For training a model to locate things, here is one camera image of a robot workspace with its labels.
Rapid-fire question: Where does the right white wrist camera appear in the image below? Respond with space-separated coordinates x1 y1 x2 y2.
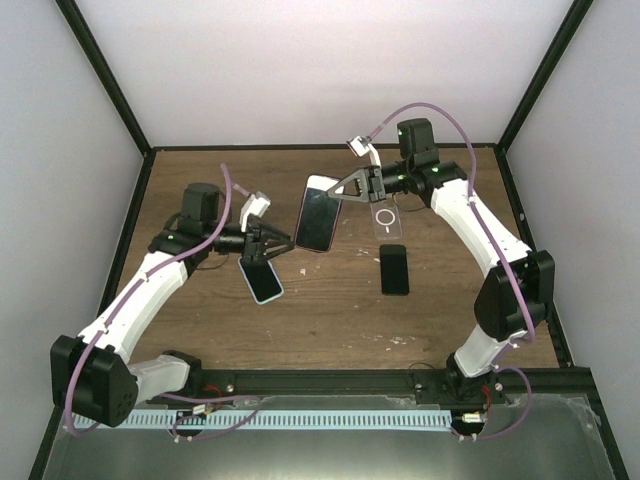
346 136 381 167

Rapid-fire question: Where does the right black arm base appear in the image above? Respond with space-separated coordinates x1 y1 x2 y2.
407 369 495 406

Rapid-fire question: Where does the black phone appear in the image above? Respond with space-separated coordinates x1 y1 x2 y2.
379 244 410 296

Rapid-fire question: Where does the grey metal front plate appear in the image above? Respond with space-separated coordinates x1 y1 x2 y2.
43 394 626 479

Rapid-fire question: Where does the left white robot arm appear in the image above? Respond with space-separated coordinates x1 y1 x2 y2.
50 183 293 436

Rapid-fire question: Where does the clear magsafe phone case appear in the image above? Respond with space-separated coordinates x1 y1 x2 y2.
370 197 402 240

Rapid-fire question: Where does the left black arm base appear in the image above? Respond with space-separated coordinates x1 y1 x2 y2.
144 350 237 399

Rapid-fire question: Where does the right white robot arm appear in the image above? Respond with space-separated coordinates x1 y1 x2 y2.
329 118 555 403

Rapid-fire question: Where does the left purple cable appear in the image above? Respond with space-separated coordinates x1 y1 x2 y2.
63 162 264 443

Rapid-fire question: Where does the light blue slotted cable duct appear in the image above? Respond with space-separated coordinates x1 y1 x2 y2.
107 409 452 431

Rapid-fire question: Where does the phone in light blue case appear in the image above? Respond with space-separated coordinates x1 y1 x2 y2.
238 258 284 305

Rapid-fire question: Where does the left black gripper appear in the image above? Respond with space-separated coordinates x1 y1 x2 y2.
205 219 294 265

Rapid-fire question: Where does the black aluminium frame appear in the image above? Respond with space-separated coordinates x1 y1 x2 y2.
27 0 630 480

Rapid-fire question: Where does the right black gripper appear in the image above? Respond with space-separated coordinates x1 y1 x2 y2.
327 160 412 204

